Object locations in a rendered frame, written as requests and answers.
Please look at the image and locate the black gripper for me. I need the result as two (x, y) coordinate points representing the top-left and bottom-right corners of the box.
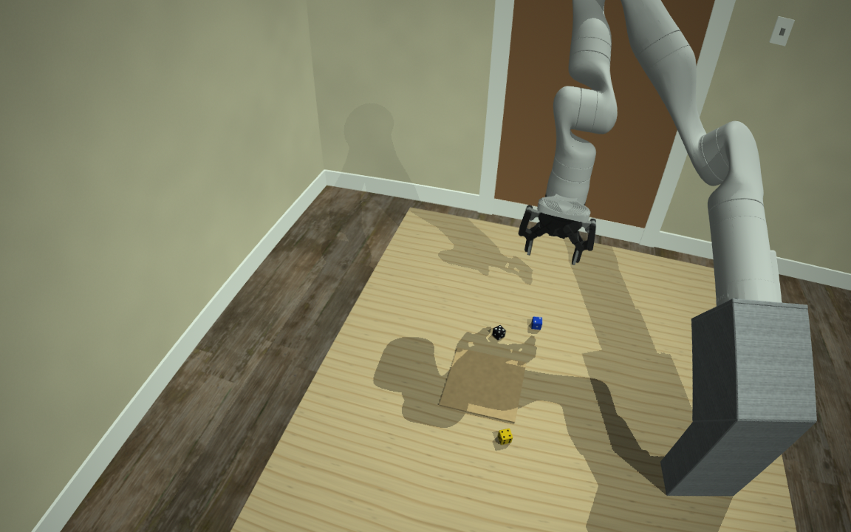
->
(519, 205), (596, 265)

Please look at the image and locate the yellow die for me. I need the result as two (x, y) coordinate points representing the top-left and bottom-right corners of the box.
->
(498, 429), (513, 445)

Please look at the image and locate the tan flat mat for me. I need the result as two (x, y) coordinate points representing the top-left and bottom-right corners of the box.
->
(439, 347), (527, 423)

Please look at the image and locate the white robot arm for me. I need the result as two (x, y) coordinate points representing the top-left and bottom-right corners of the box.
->
(537, 0), (782, 306)

